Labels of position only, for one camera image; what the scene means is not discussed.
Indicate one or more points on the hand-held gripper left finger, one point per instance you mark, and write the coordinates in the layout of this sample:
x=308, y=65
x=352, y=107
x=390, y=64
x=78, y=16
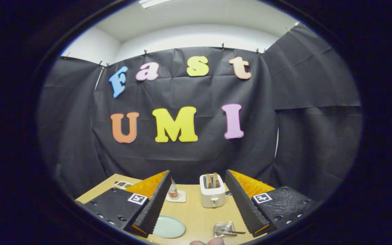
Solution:
x=153, y=207

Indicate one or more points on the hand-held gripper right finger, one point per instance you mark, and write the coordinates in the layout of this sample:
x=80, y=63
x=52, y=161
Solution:
x=243, y=207

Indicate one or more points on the metal spoon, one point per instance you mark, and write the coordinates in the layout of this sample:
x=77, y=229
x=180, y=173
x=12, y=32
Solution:
x=226, y=233

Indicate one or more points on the light green plate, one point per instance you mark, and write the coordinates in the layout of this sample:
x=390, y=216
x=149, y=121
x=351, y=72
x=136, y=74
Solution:
x=168, y=227

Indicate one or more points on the clear red-capped water bottle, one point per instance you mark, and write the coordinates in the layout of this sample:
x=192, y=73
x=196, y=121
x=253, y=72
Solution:
x=173, y=192

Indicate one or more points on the small metal tray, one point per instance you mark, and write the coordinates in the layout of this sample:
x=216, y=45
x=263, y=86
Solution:
x=224, y=225

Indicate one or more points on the white square coaster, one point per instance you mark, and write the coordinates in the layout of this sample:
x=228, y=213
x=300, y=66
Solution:
x=181, y=196

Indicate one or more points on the white toaster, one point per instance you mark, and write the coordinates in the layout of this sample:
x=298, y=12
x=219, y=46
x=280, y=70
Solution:
x=213, y=197

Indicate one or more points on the white divided sauce dish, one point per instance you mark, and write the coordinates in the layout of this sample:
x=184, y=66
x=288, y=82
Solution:
x=124, y=184

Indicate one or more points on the toasted bread slice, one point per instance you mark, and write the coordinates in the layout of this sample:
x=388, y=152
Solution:
x=208, y=181
x=216, y=179

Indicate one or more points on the black backdrop cloth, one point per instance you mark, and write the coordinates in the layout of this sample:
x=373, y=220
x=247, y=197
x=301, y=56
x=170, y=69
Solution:
x=199, y=156

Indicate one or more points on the ceiling light panel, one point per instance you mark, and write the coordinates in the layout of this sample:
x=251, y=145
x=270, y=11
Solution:
x=155, y=3

